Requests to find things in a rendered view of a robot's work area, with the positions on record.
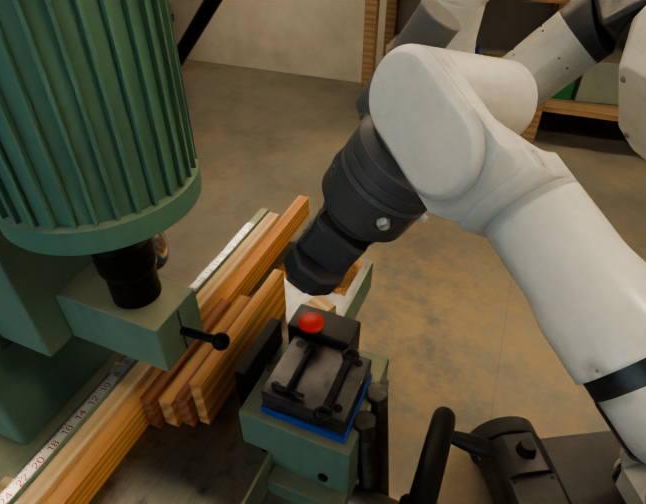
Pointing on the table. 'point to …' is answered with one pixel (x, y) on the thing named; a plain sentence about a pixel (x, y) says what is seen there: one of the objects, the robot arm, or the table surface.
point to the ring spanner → (335, 386)
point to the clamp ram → (258, 359)
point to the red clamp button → (311, 322)
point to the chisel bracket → (131, 319)
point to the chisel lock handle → (208, 337)
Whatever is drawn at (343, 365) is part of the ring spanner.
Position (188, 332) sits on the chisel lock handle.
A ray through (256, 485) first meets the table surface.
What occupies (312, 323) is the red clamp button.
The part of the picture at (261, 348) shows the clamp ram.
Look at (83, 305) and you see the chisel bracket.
